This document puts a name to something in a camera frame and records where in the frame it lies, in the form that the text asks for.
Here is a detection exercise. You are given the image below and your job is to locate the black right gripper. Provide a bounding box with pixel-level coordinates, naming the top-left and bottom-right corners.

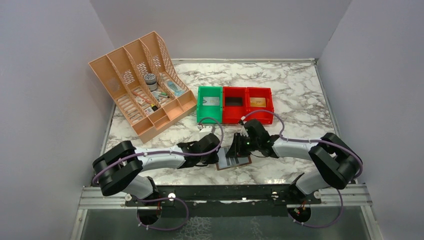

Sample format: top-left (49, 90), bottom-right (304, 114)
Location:
top-left (225, 132), bottom-right (260, 158)

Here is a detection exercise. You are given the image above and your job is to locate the brown leather card holder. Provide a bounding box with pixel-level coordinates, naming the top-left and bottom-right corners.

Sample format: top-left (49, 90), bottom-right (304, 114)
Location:
top-left (215, 146), bottom-right (252, 171)

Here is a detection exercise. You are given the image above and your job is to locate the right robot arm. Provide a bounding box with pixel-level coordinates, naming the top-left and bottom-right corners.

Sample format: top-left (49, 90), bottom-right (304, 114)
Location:
top-left (225, 119), bottom-right (363, 204)

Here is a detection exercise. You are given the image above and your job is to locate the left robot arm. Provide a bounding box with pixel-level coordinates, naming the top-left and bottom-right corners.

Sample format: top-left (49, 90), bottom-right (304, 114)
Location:
top-left (92, 133), bottom-right (222, 206)

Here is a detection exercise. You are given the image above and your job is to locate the silver card in green bin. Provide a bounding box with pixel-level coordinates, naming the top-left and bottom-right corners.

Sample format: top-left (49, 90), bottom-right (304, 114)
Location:
top-left (202, 96), bottom-right (221, 106)

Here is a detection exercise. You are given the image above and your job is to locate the black card in red bin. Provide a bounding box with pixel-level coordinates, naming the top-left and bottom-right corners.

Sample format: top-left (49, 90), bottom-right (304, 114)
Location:
top-left (224, 97), bottom-right (244, 107)

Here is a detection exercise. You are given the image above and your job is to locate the gold card in red bin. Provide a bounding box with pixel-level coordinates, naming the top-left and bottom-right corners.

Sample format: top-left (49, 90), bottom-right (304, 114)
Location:
top-left (249, 97), bottom-right (267, 108)

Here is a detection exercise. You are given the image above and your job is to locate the green plastic bin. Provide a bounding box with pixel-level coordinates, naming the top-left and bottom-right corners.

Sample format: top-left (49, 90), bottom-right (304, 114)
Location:
top-left (196, 86), bottom-right (223, 124)

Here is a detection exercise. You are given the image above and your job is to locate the red plastic bin middle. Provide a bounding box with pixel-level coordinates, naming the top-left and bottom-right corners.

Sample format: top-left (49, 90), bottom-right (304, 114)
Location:
top-left (222, 86), bottom-right (247, 124)

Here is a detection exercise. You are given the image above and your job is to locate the red plastic bin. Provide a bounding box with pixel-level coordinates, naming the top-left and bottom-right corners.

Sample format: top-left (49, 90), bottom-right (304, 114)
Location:
top-left (222, 86), bottom-right (247, 124)
top-left (246, 87), bottom-right (274, 125)

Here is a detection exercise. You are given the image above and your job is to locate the red plastic bin right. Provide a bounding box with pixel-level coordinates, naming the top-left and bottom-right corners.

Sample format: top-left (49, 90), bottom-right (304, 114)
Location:
top-left (246, 87), bottom-right (274, 125)

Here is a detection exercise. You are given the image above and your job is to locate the blue packet in organizer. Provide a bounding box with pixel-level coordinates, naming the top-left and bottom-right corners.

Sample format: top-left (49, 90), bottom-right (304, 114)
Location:
top-left (166, 80), bottom-right (185, 97)

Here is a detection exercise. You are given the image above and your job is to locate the red pencil in organizer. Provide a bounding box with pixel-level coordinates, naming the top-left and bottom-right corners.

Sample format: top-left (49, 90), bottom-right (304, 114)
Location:
top-left (132, 90), bottom-right (151, 106)

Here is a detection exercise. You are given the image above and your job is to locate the peach plastic file organizer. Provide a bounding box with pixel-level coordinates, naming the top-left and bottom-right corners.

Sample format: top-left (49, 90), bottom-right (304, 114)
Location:
top-left (89, 31), bottom-right (197, 143)

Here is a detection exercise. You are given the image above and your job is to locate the silver round tin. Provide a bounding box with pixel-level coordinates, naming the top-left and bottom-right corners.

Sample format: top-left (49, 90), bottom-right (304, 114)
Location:
top-left (143, 73), bottom-right (158, 92)

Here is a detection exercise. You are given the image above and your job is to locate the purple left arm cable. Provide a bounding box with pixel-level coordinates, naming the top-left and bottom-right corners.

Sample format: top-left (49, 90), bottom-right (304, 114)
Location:
top-left (92, 117), bottom-right (225, 186)

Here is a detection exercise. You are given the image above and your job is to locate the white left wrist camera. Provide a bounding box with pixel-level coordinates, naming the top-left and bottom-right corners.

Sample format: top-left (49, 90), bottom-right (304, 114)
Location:
top-left (197, 124), bottom-right (215, 135)

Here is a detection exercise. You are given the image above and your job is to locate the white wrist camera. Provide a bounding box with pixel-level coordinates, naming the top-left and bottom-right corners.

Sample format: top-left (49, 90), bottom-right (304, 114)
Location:
top-left (239, 120), bottom-right (252, 137)
top-left (197, 124), bottom-right (215, 135)

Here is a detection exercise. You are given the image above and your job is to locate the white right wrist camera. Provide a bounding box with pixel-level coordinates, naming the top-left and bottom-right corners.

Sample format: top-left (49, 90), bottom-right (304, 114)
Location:
top-left (239, 120), bottom-right (252, 137)

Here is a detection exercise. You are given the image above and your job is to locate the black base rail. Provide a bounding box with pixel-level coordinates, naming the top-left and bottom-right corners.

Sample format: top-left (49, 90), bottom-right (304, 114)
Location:
top-left (125, 184), bottom-right (322, 218)

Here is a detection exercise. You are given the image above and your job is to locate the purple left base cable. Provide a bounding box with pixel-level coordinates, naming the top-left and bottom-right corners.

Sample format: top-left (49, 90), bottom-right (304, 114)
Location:
top-left (136, 196), bottom-right (190, 232)

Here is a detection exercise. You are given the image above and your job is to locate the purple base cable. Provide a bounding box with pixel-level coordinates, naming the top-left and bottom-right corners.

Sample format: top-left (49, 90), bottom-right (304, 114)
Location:
top-left (286, 188), bottom-right (345, 230)
top-left (136, 196), bottom-right (190, 232)

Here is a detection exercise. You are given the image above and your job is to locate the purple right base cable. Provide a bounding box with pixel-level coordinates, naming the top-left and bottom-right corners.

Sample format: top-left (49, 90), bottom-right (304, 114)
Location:
top-left (286, 188), bottom-right (345, 230)

